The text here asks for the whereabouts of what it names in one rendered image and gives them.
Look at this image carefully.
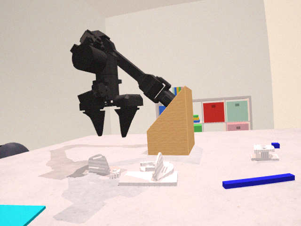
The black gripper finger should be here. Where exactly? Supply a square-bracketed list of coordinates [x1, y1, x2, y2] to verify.
[114, 108, 140, 138]
[83, 111, 105, 136]

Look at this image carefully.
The white housing plate with two holes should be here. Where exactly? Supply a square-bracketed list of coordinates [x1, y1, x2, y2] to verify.
[253, 144, 275, 154]

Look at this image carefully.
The cyan flat plate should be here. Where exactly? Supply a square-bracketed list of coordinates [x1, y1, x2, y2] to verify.
[0, 205, 46, 226]

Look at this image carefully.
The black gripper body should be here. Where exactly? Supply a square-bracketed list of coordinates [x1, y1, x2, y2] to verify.
[79, 74, 143, 112]

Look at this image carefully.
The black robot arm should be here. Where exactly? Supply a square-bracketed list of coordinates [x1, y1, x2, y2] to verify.
[70, 29, 176, 108]

